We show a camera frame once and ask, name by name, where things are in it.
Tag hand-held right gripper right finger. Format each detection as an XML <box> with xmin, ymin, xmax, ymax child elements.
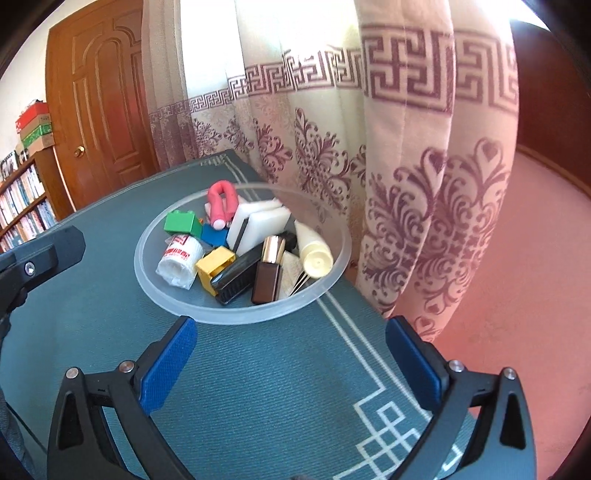
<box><xmin>385</xmin><ymin>316</ymin><xmax>539</xmax><ymax>480</ymax></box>

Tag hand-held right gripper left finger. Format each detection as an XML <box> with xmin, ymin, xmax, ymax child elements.
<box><xmin>46</xmin><ymin>316</ymin><xmax>199</xmax><ymax>480</ymax></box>

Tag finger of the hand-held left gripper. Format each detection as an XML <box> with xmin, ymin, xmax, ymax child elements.
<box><xmin>0</xmin><ymin>225</ymin><xmax>87</xmax><ymax>308</ymax></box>

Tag clear plastic bowl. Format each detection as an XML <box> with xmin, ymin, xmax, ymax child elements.
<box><xmin>134</xmin><ymin>182</ymin><xmax>352</xmax><ymax>326</ymax></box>

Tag black comb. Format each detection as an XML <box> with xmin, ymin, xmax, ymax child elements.
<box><xmin>216</xmin><ymin>231</ymin><xmax>297</xmax><ymax>306</ymax></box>

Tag yellow toy block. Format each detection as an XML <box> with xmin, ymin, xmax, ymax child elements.
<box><xmin>195</xmin><ymin>246</ymin><xmax>237</xmax><ymax>296</ymax></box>

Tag brown bottle with gold cap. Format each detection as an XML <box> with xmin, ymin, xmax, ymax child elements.
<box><xmin>252</xmin><ymin>234</ymin><xmax>286</xmax><ymax>305</ymax></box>

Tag blue toy block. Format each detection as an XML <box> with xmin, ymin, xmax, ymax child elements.
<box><xmin>200</xmin><ymin>224</ymin><xmax>230</xmax><ymax>247</ymax></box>

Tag green toy block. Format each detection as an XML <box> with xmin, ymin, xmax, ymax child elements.
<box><xmin>164</xmin><ymin>210</ymin><xmax>204</xmax><ymax>238</ymax></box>

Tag white cream tube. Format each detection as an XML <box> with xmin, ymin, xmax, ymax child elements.
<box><xmin>293</xmin><ymin>219</ymin><xmax>334</xmax><ymax>278</ymax></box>

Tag small cream stick packet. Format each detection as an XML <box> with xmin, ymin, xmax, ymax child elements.
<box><xmin>279</xmin><ymin>251</ymin><xmax>315</xmax><ymax>296</ymax></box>

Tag pink foam hair curler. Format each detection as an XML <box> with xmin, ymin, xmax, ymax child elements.
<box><xmin>205</xmin><ymin>181</ymin><xmax>241</xmax><ymax>230</ymax></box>

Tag white sponge with black stripe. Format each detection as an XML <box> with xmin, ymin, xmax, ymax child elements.
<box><xmin>225</xmin><ymin>205</ymin><xmax>293</xmax><ymax>256</ymax></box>

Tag plain white sponge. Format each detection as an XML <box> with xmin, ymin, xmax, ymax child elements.
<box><xmin>203</xmin><ymin>198</ymin><xmax>283</xmax><ymax>217</ymax></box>

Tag teal cloth desktop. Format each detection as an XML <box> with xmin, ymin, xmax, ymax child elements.
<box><xmin>0</xmin><ymin>148</ymin><xmax>481</xmax><ymax>480</ymax></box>

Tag rows of books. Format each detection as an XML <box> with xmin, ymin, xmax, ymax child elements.
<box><xmin>0</xmin><ymin>166</ymin><xmax>58</xmax><ymax>252</ymax></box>

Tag wooden bookshelf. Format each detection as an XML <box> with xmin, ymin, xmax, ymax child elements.
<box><xmin>0</xmin><ymin>148</ymin><xmax>77</xmax><ymax>254</ymax></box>

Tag white roll with red print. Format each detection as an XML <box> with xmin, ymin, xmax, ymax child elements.
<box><xmin>156</xmin><ymin>233</ymin><xmax>205</xmax><ymax>291</ymax></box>

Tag cardboard box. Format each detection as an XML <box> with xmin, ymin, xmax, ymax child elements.
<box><xmin>22</xmin><ymin>134</ymin><xmax>57</xmax><ymax>155</ymax></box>

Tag green box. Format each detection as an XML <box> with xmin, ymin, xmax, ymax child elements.
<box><xmin>18</xmin><ymin>122</ymin><xmax>54</xmax><ymax>144</ymax></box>

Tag red box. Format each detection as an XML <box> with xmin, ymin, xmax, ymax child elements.
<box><xmin>15</xmin><ymin>102</ymin><xmax>50</xmax><ymax>130</ymax></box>

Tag brown wooden door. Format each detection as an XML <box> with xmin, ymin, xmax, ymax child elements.
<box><xmin>45</xmin><ymin>0</ymin><xmax>160</xmax><ymax>215</ymax></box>

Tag cream patterned curtain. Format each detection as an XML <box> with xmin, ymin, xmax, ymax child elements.
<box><xmin>141</xmin><ymin>0</ymin><xmax>520</xmax><ymax>344</ymax></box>

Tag photo frame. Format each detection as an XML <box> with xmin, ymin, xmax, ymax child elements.
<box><xmin>0</xmin><ymin>151</ymin><xmax>20</xmax><ymax>182</ymax></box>

